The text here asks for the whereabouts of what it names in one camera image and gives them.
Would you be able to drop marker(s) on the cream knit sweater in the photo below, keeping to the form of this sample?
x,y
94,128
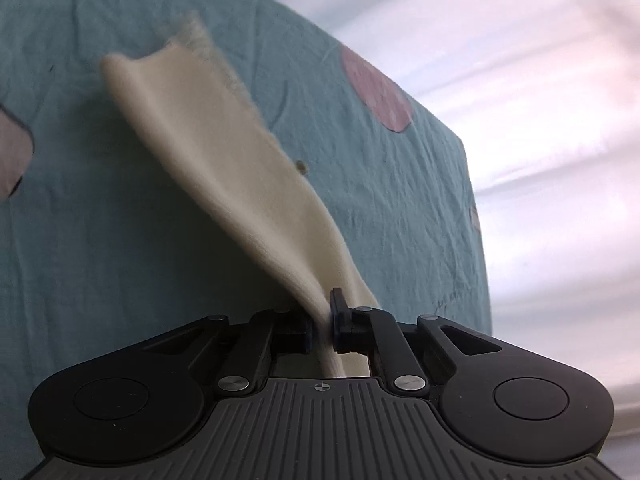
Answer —
x,y
225,170

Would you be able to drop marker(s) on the teal printed bedsheet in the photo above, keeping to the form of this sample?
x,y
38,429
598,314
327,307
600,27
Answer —
x,y
100,260

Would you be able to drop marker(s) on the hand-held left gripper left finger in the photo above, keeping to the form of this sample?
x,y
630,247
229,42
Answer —
x,y
308,338

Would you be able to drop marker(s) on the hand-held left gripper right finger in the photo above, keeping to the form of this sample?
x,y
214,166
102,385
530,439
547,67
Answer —
x,y
334,331

